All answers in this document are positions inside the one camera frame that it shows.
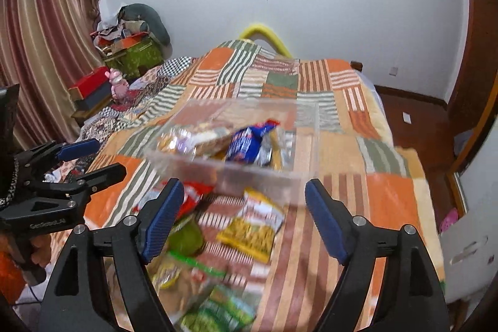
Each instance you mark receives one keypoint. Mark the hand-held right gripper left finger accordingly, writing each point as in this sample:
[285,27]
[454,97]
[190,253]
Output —
[161,223]

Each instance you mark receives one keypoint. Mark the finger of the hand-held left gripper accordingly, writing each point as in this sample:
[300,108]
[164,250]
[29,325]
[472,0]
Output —
[79,148]
[105,176]

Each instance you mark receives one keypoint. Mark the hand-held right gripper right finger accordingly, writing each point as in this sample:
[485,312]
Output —
[325,219]

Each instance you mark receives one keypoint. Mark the yellow snack packet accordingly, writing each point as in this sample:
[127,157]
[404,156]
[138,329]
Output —
[253,231]

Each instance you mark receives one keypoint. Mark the clear plastic container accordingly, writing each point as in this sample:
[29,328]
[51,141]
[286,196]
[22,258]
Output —
[307,145]

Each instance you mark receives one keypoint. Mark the clear bread packet orange label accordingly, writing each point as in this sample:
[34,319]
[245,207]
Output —
[175,141]

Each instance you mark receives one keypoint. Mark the brown cake packet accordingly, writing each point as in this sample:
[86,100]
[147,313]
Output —
[216,141]

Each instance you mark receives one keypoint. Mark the blue white snack packet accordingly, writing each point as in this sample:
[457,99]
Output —
[249,145]

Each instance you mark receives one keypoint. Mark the round green snack packet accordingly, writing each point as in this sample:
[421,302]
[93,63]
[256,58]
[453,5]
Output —
[186,238]

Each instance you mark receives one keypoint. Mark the red snack packet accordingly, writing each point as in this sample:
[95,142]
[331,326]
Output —
[190,196]

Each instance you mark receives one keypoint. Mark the dark box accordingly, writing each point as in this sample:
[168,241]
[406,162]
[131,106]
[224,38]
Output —
[95,98]

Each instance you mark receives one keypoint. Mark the orange green patchwork blanket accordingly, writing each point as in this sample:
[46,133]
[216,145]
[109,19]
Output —
[350,168]

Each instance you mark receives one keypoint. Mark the clear packet with green edge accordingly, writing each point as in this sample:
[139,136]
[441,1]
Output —
[186,277]

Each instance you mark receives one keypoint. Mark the checkered patterned quilt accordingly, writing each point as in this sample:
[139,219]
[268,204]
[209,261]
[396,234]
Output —
[128,110]

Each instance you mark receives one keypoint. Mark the red box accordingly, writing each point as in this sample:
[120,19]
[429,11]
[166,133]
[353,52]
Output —
[89,81]

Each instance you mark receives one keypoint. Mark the pink toy figure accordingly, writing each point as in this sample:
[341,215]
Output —
[116,85]

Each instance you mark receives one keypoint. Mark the green box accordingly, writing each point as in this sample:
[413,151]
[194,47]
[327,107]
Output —
[136,57]

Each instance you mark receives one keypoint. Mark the pile of clutter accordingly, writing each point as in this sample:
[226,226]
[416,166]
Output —
[113,36]

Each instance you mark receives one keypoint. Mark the pink slipper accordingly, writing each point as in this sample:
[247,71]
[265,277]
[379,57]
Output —
[449,220]

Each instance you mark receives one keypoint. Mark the striped brown curtain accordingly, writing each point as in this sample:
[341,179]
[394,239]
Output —
[50,24]

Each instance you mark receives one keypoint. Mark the white floor socket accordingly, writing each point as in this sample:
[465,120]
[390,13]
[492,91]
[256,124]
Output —
[407,117]

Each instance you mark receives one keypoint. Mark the white board with slots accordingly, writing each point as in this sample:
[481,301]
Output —
[465,266]

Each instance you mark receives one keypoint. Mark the grey cloth bundle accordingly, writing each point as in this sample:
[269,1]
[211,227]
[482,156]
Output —
[151,19]

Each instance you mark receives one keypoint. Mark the wooden wardrobe with white doors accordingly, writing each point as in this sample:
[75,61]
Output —
[482,176]

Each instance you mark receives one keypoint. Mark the brown wooden door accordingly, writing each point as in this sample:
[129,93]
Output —
[469,63]

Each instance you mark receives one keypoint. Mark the yellow bed rail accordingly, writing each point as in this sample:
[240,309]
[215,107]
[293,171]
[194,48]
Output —
[264,31]

